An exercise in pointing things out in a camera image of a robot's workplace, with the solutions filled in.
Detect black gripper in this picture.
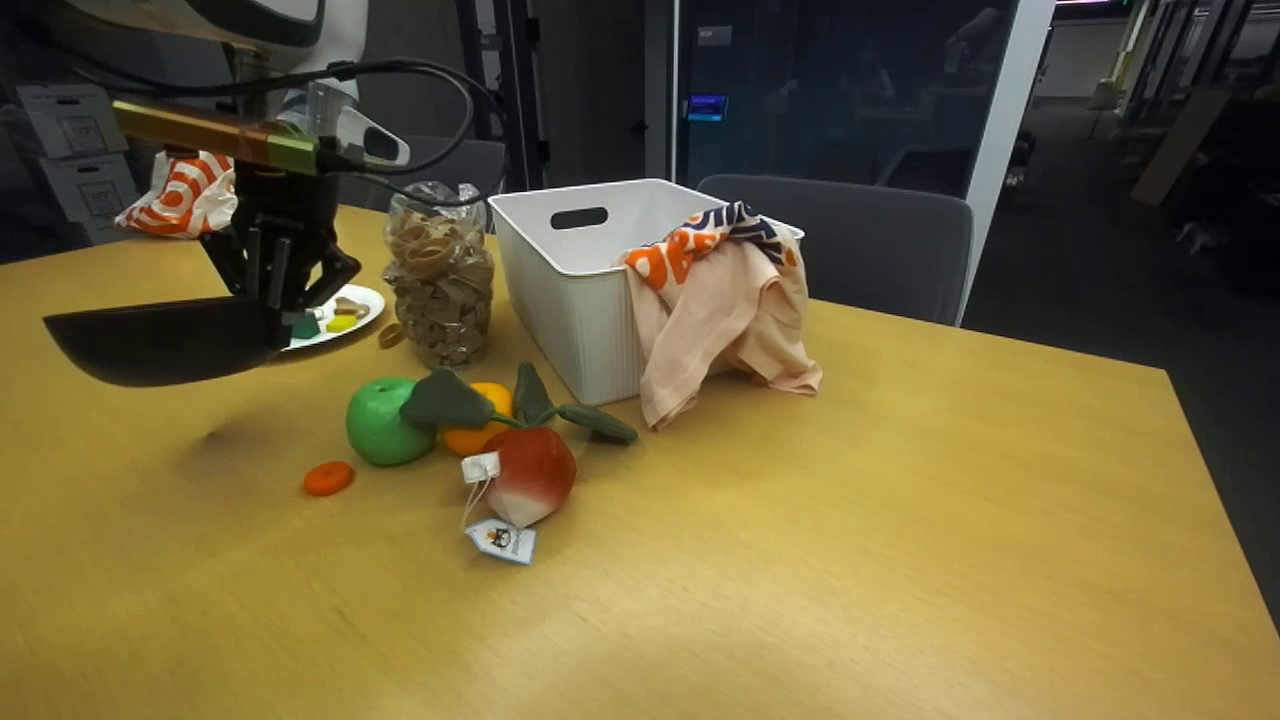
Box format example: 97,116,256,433
195,163,363,335

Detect black bowl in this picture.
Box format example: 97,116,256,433
41,292,290,392

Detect green toy apple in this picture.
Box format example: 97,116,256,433
344,373,441,473

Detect orange toy fruit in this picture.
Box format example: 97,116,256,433
436,382,520,459

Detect red plush radish with leaves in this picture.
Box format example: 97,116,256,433
394,356,640,574

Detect white plate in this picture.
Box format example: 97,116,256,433
276,281,393,361

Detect orange and white plastic bag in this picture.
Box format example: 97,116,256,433
113,148,249,243

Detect small orange disc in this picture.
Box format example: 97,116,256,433
296,455,361,504

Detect stacked cardboard boxes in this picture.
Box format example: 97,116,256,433
13,79,138,232

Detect white plastic storage bin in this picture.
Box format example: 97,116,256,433
487,175,807,407

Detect peach cloth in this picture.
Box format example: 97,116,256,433
618,201,826,433

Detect blue lit screen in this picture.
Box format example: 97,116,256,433
681,94,733,128

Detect tan wrist camera mount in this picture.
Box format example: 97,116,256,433
106,98,327,180

